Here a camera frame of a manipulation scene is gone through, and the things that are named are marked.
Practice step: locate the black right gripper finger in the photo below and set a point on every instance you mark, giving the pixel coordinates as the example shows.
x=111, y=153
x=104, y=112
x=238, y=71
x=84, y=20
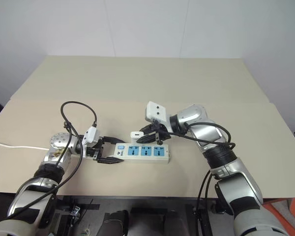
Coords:
x=147, y=128
x=148, y=139

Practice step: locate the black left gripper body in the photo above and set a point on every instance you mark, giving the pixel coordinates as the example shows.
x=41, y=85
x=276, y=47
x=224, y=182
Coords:
x=98, y=147

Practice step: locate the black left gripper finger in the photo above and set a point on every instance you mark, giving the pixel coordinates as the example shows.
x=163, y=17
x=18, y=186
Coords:
x=110, y=161
x=114, y=139

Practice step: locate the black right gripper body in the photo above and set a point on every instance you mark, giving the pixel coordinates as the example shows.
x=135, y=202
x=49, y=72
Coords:
x=162, y=130

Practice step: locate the white charger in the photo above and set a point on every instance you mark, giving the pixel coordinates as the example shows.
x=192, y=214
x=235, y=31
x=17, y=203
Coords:
x=135, y=135

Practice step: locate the white power strip blue sockets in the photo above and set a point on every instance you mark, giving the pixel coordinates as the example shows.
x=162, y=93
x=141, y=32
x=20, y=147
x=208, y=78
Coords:
x=142, y=157

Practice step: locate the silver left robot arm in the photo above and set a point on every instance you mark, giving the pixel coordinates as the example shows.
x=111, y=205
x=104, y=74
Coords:
x=27, y=196

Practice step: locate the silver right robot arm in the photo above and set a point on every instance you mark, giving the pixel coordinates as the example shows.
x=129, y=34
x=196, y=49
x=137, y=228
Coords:
x=236, y=169

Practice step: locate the dark rounded shape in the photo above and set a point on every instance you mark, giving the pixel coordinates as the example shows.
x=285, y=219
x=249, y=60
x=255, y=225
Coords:
x=116, y=223

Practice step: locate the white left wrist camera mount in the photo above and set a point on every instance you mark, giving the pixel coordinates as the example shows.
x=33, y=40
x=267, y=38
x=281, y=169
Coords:
x=90, y=136

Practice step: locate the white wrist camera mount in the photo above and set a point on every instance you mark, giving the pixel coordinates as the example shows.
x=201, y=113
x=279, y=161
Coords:
x=157, y=111
x=90, y=136

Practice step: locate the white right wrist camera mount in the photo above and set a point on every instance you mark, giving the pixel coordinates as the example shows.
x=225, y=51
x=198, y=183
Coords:
x=157, y=111

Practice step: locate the small metal bracket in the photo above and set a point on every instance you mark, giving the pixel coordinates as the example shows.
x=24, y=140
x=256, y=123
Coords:
x=76, y=211

